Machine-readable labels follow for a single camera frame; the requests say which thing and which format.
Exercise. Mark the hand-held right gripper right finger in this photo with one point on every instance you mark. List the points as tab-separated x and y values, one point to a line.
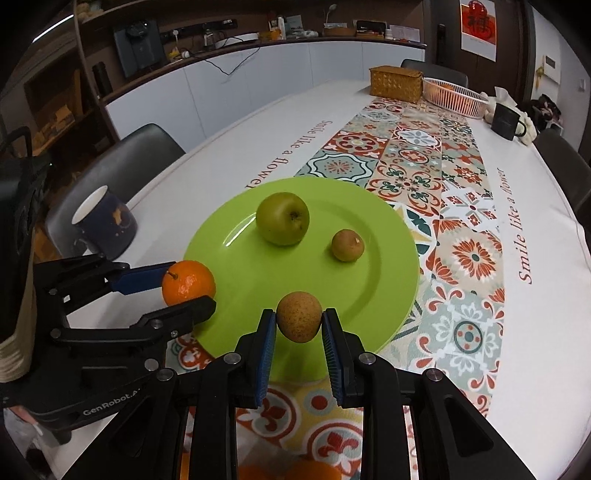
333	364

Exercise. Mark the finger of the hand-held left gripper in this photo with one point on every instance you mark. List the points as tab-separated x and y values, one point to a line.
138	279
184	316

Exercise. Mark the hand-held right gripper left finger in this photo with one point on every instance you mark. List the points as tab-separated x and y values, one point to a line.
264	364

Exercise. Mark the orange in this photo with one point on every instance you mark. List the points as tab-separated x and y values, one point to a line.
311	470
447	86
189	286
254	473

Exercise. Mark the green plate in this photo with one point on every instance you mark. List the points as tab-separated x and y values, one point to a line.
240	263

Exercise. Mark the dark blue mug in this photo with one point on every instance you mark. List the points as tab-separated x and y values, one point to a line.
108	226

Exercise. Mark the small brown pear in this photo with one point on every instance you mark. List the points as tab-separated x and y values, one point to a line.
347	246

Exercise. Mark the dark grey chair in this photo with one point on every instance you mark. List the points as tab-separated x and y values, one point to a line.
120	157
563	157
438	70

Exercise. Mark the green apple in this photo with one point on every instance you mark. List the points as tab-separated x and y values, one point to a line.
281	219

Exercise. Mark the wooden shelf unit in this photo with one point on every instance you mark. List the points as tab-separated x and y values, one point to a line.
51	101

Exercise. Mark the patterned white tablecloth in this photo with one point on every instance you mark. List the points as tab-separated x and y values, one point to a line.
531	332

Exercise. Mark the black thermos bottle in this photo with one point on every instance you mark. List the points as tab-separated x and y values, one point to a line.
101	77

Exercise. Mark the black countertop appliance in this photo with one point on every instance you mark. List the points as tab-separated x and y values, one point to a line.
138	48

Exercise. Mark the white round device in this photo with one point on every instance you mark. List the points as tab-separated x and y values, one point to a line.
235	39

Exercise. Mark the woven wicker box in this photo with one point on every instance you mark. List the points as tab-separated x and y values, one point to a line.
396	85

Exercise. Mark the black mug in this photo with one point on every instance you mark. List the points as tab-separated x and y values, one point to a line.
505	122

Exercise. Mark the white cloth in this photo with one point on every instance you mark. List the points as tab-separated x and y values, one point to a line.
531	129

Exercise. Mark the dark bag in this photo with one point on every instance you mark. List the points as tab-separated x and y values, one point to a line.
547	110

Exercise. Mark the wall poster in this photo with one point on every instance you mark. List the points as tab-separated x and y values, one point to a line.
478	27

